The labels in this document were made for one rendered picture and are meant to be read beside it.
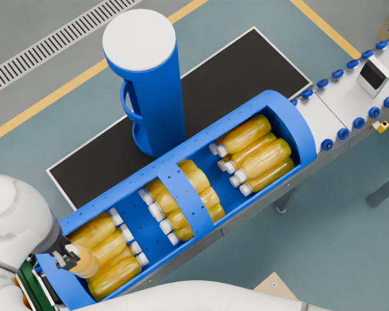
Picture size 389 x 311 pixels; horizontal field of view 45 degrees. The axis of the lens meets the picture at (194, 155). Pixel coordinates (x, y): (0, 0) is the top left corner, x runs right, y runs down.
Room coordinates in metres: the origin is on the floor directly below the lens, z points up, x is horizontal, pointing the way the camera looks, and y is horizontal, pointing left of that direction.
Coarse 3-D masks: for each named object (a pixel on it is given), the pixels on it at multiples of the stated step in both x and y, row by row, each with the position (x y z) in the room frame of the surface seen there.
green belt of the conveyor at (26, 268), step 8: (24, 264) 0.27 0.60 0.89; (24, 272) 0.24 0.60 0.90; (32, 272) 0.25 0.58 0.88; (24, 280) 0.22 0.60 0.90; (32, 280) 0.22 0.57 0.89; (32, 288) 0.19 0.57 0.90; (40, 288) 0.19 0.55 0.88; (32, 296) 0.16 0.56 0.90; (40, 296) 0.16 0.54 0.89; (40, 304) 0.14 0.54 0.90; (48, 304) 0.14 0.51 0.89
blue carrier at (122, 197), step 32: (256, 96) 0.73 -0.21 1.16; (224, 128) 0.60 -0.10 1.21; (288, 128) 0.58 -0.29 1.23; (160, 160) 0.51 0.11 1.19; (192, 160) 0.58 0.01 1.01; (128, 192) 0.41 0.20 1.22; (192, 192) 0.40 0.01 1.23; (224, 192) 0.47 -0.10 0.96; (64, 224) 0.33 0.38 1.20; (128, 224) 0.38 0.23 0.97; (160, 224) 0.37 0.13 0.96; (192, 224) 0.31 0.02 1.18; (160, 256) 0.26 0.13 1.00; (64, 288) 0.15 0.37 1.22; (128, 288) 0.15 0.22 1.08
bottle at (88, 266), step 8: (80, 248) 0.22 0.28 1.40; (80, 256) 0.20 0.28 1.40; (88, 256) 0.20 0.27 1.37; (96, 256) 0.22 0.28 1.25; (80, 264) 0.18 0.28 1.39; (88, 264) 0.19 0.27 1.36; (96, 264) 0.20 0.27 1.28; (72, 272) 0.17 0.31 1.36; (80, 272) 0.17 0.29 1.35; (88, 272) 0.17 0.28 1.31; (96, 272) 0.18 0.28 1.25
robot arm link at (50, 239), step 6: (54, 216) 0.22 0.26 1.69; (54, 222) 0.21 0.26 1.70; (54, 228) 0.20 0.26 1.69; (48, 234) 0.18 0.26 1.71; (54, 234) 0.19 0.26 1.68; (48, 240) 0.18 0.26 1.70; (54, 240) 0.18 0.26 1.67; (36, 246) 0.16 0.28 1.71; (42, 246) 0.17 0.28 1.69; (48, 246) 0.17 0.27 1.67; (30, 252) 0.16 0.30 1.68; (36, 252) 0.16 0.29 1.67
